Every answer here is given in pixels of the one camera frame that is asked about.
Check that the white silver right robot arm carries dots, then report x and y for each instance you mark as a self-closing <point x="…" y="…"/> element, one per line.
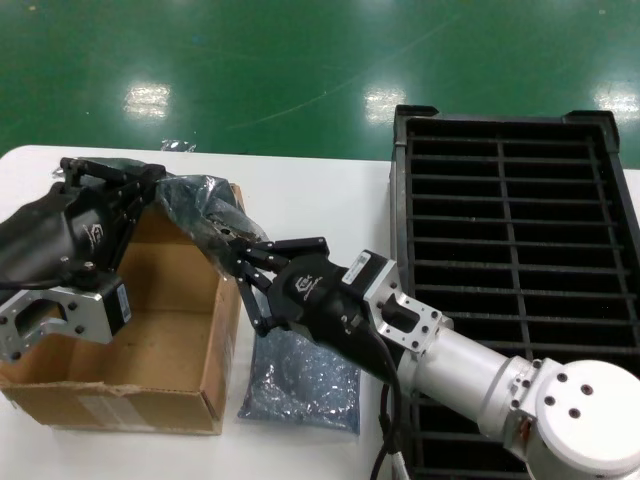
<point x="475" y="375"/>

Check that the crumpled plastic floor scrap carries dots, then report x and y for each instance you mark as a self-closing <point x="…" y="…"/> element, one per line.
<point x="175" y="146"/>

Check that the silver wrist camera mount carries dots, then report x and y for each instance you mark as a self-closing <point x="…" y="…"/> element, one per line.
<point x="385" y="285"/>
<point x="80" y="310"/>

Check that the brown cardboard box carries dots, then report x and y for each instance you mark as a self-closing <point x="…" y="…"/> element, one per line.
<point x="150" y="405"/>

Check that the graphics card with metal bracket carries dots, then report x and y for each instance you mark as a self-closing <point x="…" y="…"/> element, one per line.
<point x="222" y="230"/>

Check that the black slotted plastic container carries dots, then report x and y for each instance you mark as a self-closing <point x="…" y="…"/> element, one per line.
<point x="500" y="122"/>

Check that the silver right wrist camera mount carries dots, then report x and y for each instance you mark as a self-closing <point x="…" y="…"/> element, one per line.
<point x="385" y="285"/>

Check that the clear antistatic plastic bag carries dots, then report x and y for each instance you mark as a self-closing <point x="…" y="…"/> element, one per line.
<point x="185" y="200"/>

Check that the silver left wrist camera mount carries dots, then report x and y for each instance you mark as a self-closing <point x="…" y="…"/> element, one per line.
<point x="80" y="310"/>

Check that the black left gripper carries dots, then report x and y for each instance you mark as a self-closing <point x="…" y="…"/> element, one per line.
<point x="65" y="232"/>

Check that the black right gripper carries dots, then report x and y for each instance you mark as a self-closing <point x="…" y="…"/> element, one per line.
<point x="315" y="300"/>

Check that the flat empty antistatic bag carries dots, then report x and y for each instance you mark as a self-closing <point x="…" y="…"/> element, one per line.
<point x="300" y="390"/>

